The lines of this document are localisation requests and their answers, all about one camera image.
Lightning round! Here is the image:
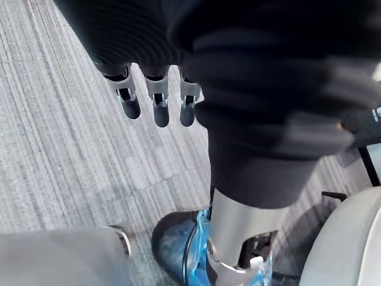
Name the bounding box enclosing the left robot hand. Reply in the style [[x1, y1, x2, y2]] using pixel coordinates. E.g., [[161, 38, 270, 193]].
[[53, 0, 381, 272]]

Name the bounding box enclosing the black metal furniture leg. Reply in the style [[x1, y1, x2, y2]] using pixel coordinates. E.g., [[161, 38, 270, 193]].
[[358, 145, 381, 187]]

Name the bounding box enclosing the robot foot in blue cover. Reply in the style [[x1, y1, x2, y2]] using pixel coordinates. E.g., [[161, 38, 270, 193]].
[[151, 207, 275, 286]]

